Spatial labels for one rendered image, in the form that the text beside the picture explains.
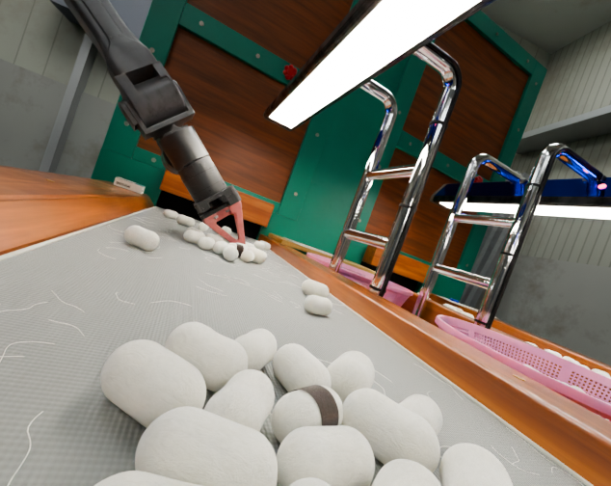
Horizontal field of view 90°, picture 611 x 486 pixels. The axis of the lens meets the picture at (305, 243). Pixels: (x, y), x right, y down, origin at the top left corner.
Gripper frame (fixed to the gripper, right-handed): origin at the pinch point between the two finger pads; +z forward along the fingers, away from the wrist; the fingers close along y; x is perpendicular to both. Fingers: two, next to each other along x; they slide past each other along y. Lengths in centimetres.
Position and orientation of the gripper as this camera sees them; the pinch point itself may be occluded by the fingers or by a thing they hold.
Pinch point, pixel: (239, 242)
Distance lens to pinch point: 53.7
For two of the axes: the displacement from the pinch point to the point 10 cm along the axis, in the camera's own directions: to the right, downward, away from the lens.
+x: -8.3, 5.1, -2.3
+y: -3.5, -1.5, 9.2
